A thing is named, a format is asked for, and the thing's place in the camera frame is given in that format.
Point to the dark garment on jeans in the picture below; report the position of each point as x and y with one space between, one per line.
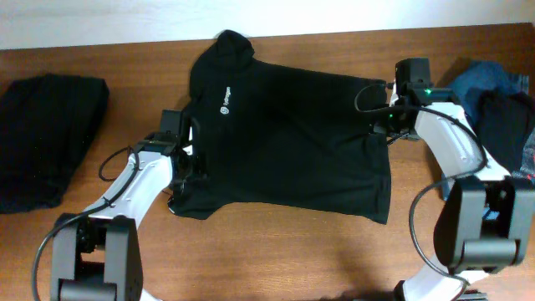
505 123

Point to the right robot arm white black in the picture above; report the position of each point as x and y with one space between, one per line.
486 220

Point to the folded black garment left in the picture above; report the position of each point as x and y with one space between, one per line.
48 123

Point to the blue denim jeans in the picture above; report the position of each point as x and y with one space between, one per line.
481 76

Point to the black t-shirt with logo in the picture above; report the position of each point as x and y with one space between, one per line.
269 133

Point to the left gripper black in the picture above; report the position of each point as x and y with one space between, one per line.
196 154

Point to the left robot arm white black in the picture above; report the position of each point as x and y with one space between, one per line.
96 253

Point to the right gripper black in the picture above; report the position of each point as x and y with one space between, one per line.
394 134

